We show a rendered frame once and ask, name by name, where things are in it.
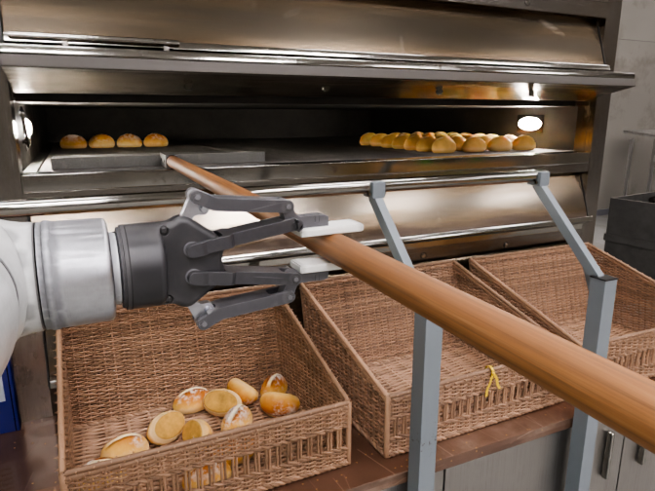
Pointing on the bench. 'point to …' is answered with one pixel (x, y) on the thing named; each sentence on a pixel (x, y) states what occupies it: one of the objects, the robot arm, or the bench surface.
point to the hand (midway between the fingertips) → (327, 245)
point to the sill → (64, 180)
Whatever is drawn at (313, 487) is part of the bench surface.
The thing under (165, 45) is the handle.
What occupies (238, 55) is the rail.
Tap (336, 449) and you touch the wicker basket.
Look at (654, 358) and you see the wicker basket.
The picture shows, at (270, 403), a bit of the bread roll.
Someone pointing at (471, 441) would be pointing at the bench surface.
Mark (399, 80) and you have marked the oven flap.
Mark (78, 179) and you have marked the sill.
